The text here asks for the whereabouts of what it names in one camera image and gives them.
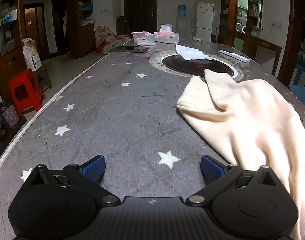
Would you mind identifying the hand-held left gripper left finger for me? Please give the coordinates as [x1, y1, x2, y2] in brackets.
[30, 155, 119, 207]

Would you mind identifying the dark wooden stool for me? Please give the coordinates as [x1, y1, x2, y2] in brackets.
[34, 64, 53, 93]

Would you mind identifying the white pink tissue box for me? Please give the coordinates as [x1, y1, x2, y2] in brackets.
[154, 24, 179, 43]
[131, 31, 155, 46]

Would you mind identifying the white refrigerator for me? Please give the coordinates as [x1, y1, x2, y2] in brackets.
[195, 2, 214, 40]

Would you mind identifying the dark low cabinet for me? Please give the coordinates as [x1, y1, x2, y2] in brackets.
[116, 16, 129, 35]

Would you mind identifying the polka-dot play tent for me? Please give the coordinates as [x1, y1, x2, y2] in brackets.
[94, 25, 131, 55]

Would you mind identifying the wooden glass display cabinet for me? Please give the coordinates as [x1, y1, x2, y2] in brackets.
[0, 0, 26, 100]

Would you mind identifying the cream knit garment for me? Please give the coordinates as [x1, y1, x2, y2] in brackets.
[177, 69, 305, 240]

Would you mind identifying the red plastic stool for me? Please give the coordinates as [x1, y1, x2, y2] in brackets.
[8, 68, 46, 117]

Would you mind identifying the wooden shelving unit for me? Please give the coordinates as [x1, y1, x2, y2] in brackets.
[221, 0, 263, 45]

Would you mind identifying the white water dispenser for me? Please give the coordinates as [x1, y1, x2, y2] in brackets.
[176, 16, 188, 39]

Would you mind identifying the blue white cabinet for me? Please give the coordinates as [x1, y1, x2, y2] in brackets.
[294, 55, 305, 88]

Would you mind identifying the dark brown entrance door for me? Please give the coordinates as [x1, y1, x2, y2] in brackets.
[124, 0, 158, 34]

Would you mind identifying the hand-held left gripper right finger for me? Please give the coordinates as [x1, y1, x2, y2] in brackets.
[186, 155, 277, 207]

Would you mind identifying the brown interior door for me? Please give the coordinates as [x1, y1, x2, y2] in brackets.
[24, 2, 44, 62]

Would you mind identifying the purple speckled bin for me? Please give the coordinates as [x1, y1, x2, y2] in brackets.
[1, 102, 19, 129]

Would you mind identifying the round black induction cooktop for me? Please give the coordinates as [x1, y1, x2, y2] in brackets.
[149, 51, 244, 82]

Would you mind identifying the brown wooden side table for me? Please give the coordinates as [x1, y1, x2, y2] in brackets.
[226, 30, 283, 77]

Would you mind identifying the white brown paper carton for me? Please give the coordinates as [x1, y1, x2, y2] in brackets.
[22, 38, 42, 72]

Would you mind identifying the dark wooden bookcase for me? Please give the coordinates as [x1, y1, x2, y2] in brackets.
[66, 0, 96, 59]

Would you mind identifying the white crumpled tissue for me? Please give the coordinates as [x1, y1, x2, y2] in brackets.
[176, 44, 213, 61]

